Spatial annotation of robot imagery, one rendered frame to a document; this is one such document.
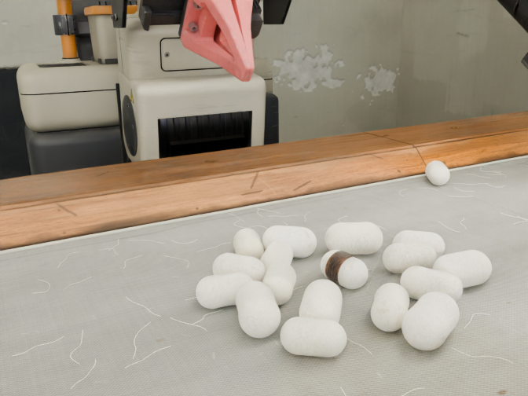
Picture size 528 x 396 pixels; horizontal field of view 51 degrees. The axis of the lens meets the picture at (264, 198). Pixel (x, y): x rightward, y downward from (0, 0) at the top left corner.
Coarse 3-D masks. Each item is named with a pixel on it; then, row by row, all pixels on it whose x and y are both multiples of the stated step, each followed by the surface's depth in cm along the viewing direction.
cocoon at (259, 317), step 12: (240, 288) 29; (252, 288) 28; (264, 288) 28; (240, 300) 28; (252, 300) 27; (264, 300) 27; (240, 312) 27; (252, 312) 27; (264, 312) 26; (276, 312) 27; (240, 324) 27; (252, 324) 26; (264, 324) 26; (276, 324) 27; (252, 336) 27; (264, 336) 27
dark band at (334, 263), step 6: (336, 252) 33; (342, 252) 33; (330, 258) 33; (336, 258) 32; (342, 258) 32; (330, 264) 32; (336, 264) 32; (330, 270) 32; (336, 270) 32; (330, 276) 32; (336, 276) 32; (336, 282) 32
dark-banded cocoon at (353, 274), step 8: (328, 256) 33; (344, 264) 32; (352, 264) 32; (360, 264) 32; (344, 272) 31; (352, 272) 31; (360, 272) 31; (344, 280) 32; (352, 280) 31; (360, 280) 31; (352, 288) 32
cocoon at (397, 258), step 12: (384, 252) 34; (396, 252) 33; (408, 252) 33; (420, 252) 33; (432, 252) 33; (384, 264) 34; (396, 264) 33; (408, 264) 33; (420, 264) 33; (432, 264) 33
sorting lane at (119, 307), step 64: (384, 192) 50; (448, 192) 50; (512, 192) 49; (0, 256) 38; (64, 256) 38; (128, 256) 37; (192, 256) 37; (320, 256) 37; (512, 256) 36; (0, 320) 30; (64, 320) 30; (128, 320) 29; (192, 320) 29; (512, 320) 29; (0, 384) 24; (64, 384) 24; (128, 384) 24; (192, 384) 24; (256, 384) 24; (320, 384) 24; (384, 384) 24; (448, 384) 24; (512, 384) 24
